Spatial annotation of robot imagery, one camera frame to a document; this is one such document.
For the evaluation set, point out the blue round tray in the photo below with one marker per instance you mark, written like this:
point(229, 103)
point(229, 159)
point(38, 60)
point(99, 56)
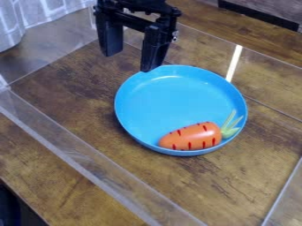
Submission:
point(159, 102)

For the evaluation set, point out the orange toy carrot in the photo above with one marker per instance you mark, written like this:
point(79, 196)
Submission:
point(202, 135)

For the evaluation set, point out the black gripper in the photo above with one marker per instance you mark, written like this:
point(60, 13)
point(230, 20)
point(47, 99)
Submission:
point(115, 14)

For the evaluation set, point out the dark wooden bar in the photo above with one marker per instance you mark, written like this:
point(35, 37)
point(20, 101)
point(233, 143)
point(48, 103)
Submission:
point(288, 24)

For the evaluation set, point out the clear acrylic enclosure wall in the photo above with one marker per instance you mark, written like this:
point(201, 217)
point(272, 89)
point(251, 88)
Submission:
point(82, 172)

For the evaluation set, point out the white grey checked curtain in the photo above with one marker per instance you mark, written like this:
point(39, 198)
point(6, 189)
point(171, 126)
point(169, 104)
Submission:
point(22, 14)

